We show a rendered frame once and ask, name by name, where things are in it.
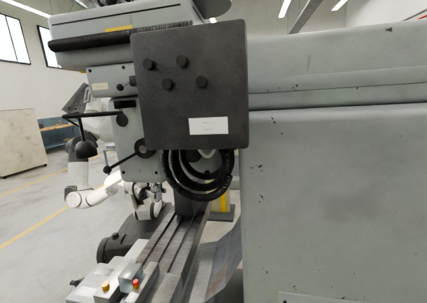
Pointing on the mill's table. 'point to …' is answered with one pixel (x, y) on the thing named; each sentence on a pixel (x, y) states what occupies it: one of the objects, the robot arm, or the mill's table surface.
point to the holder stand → (189, 208)
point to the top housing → (101, 57)
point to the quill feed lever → (133, 155)
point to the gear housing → (110, 80)
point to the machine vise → (96, 279)
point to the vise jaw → (109, 296)
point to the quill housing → (130, 173)
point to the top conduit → (68, 44)
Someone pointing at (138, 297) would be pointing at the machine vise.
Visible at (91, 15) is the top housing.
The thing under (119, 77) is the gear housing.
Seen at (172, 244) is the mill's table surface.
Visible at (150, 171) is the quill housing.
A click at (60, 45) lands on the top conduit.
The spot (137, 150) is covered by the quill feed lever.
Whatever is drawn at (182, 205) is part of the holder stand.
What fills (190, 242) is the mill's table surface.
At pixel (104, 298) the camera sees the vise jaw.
